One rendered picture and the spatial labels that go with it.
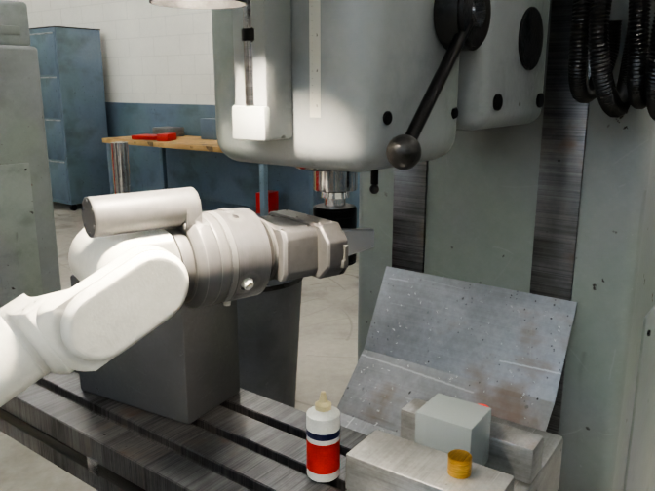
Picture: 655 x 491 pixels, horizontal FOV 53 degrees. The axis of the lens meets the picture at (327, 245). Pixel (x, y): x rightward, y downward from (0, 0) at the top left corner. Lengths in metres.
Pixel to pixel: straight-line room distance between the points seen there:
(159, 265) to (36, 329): 0.10
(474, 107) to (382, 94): 0.17
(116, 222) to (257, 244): 0.13
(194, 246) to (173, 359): 0.37
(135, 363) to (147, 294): 0.45
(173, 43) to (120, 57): 0.94
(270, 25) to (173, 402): 0.57
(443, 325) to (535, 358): 0.15
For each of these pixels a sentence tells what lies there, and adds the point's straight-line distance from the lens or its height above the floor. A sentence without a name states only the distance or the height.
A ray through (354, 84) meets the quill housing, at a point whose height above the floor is 1.39.
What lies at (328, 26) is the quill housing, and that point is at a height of 1.44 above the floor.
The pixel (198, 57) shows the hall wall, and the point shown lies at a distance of 7.09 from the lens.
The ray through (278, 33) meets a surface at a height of 1.43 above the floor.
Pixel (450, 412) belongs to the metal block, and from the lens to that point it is 0.69.
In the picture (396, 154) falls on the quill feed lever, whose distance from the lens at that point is 0.55.
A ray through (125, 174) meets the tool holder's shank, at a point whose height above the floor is 1.26.
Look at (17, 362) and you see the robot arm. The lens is 0.56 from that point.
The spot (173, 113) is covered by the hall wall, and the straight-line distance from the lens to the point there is 7.39.
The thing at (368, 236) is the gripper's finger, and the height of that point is 1.23.
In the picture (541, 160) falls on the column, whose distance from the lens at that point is 0.98.
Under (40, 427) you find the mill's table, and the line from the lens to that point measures 1.09.
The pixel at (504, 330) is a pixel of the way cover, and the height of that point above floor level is 1.03.
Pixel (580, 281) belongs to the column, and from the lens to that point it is 1.00.
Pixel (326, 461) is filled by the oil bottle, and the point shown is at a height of 0.96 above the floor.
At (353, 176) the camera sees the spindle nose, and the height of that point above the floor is 1.30.
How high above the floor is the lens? 1.39
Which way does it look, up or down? 14 degrees down
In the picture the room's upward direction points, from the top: straight up
